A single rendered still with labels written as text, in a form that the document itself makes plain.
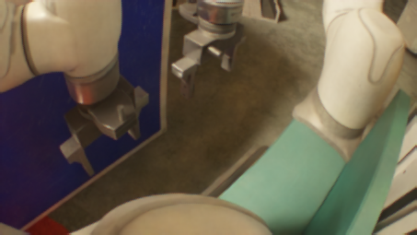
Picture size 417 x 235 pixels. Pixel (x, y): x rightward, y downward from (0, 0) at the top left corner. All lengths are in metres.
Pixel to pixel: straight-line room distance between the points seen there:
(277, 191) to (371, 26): 0.33
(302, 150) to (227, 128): 0.93
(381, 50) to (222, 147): 1.07
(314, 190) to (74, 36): 0.45
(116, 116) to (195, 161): 0.96
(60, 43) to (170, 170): 1.05
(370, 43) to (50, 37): 0.46
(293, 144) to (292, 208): 0.13
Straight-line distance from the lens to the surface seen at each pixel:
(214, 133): 1.41
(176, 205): 0.16
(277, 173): 0.50
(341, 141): 0.57
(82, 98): 0.39
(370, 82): 0.48
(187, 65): 0.57
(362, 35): 0.47
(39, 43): 0.32
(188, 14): 0.59
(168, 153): 1.33
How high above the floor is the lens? 1.14
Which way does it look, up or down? 51 degrees down
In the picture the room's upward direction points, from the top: 10 degrees clockwise
